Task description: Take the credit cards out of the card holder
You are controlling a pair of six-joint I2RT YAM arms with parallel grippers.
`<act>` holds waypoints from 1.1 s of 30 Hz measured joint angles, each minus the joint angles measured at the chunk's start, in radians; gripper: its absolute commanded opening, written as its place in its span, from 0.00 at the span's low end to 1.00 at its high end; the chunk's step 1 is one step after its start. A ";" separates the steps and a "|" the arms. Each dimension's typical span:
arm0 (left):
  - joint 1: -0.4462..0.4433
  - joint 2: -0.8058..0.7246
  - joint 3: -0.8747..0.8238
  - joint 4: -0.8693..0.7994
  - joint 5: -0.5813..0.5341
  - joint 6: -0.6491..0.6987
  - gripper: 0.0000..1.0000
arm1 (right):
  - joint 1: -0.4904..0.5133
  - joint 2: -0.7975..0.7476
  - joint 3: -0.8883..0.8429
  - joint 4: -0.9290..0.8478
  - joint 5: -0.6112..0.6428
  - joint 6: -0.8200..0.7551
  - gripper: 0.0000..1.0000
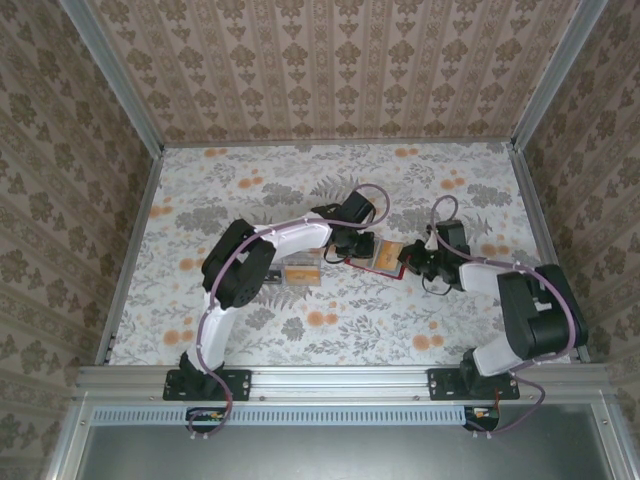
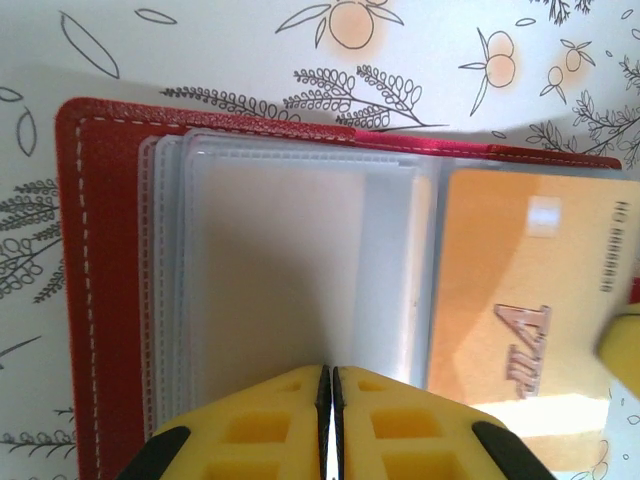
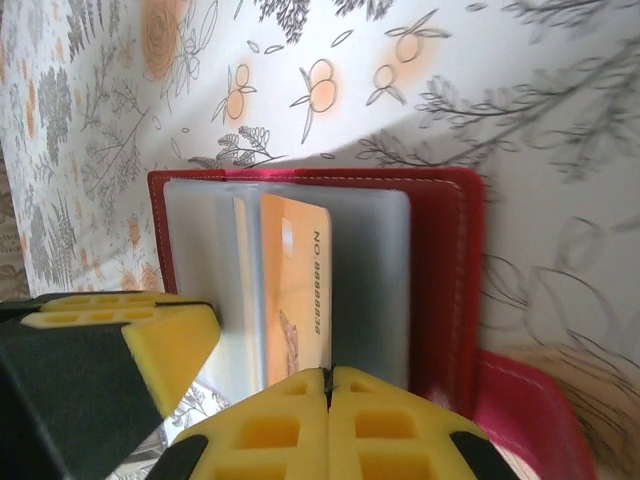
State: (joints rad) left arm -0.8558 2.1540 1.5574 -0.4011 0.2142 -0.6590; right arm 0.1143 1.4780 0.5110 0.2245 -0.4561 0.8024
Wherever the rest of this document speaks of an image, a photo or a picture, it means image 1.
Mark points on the red leather card holder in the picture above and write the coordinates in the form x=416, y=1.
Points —
x=367, y=266

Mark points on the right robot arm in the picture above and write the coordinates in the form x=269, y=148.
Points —
x=540, y=320

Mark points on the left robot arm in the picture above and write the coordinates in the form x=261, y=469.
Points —
x=220, y=330

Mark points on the black printed card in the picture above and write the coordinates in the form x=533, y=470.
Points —
x=275, y=277

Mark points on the clear acrylic organizer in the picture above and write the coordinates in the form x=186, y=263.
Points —
x=300, y=260

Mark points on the small circuit board connector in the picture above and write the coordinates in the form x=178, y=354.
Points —
x=205, y=419
x=482, y=417

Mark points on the grey metal panel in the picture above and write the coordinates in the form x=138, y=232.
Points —
x=340, y=455

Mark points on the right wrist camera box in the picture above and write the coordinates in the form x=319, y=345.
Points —
x=431, y=243

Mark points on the thin aluminium rail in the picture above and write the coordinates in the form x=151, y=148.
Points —
x=340, y=144

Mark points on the aluminium side rail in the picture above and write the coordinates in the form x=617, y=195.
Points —
x=130, y=260
x=539, y=215

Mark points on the black mount plate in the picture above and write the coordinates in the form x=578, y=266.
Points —
x=440, y=385
x=240, y=385

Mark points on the wide aluminium base rail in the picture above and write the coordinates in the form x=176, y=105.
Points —
x=340, y=382

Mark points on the aluminium frame post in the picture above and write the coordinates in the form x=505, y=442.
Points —
x=555, y=75
x=117, y=75

